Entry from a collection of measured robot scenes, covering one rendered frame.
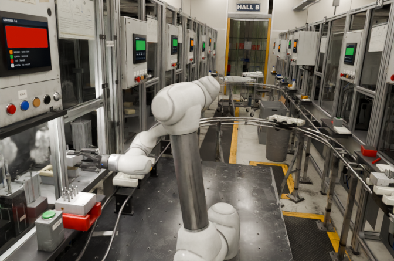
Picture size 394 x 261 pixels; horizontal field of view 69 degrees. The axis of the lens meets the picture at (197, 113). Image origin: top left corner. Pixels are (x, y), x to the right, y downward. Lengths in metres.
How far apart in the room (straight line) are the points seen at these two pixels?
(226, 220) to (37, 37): 1.02
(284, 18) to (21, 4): 8.89
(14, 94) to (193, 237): 0.80
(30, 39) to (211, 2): 8.75
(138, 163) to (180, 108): 0.58
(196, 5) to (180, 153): 8.87
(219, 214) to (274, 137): 3.08
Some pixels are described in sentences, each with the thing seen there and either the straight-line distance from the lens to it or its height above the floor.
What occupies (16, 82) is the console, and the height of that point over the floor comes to 1.50.
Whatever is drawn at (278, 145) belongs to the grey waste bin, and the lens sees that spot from 4.31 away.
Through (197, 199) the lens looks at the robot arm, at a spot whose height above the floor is 1.09.
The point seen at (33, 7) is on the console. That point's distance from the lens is 1.23.
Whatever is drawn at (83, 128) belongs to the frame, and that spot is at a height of 1.13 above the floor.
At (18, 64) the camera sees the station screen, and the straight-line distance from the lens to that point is 1.12.
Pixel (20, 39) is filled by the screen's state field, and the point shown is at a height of 1.65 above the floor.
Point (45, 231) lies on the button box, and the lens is 1.21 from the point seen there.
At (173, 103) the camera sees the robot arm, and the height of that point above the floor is 1.46.
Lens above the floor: 1.65
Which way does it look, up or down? 14 degrees down
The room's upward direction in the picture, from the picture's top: 2 degrees clockwise
